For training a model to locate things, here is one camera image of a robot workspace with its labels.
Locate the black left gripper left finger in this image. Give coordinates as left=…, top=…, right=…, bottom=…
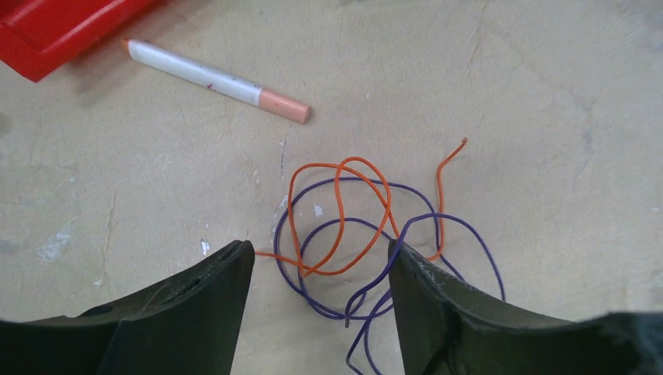
left=1, top=240, right=255, bottom=374

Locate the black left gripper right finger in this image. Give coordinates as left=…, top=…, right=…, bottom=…
left=389, top=241, right=662, bottom=374

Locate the purple cable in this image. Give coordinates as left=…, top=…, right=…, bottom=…
left=271, top=177, right=507, bottom=375

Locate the silver marker pink cap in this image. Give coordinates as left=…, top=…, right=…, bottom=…
left=122, top=39, right=312, bottom=124

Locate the red plastic bin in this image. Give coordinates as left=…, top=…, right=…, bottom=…
left=1, top=0, right=154, bottom=82

